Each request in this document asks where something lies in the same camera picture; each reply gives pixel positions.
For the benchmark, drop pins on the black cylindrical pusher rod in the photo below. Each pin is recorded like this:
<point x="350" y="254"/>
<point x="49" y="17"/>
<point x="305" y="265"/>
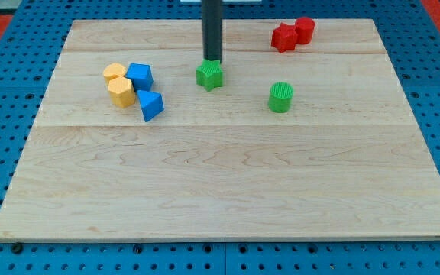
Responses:
<point x="212" y="15"/>

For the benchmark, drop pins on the green star block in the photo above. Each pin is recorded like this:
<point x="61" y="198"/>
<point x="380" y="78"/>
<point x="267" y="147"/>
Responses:
<point x="209" y="74"/>

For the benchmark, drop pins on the red star block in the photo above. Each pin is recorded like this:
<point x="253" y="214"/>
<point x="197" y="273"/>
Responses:
<point x="284" y="38"/>

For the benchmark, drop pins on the red cylinder block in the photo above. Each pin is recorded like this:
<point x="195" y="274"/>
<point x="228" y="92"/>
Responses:
<point x="305" y="27"/>

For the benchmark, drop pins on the blue cube block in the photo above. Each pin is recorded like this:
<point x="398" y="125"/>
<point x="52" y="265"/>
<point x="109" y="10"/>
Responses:
<point x="140" y="76"/>

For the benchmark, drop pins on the green cylinder block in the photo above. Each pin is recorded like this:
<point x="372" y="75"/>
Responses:
<point x="280" y="98"/>

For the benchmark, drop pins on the blue triangular prism block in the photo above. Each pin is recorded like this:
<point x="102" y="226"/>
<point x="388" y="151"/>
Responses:
<point x="151" y="104"/>

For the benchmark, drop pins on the yellow round block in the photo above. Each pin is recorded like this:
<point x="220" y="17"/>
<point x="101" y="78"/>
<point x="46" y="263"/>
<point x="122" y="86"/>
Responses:
<point x="113" y="71"/>

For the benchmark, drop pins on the yellow hexagon block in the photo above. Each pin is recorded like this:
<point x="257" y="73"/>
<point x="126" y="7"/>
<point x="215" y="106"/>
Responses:
<point x="121" y="92"/>

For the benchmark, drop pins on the wooden board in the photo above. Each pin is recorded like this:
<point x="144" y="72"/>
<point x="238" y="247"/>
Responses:
<point x="347" y="162"/>

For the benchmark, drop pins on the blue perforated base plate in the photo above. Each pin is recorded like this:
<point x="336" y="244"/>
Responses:
<point x="29" y="50"/>

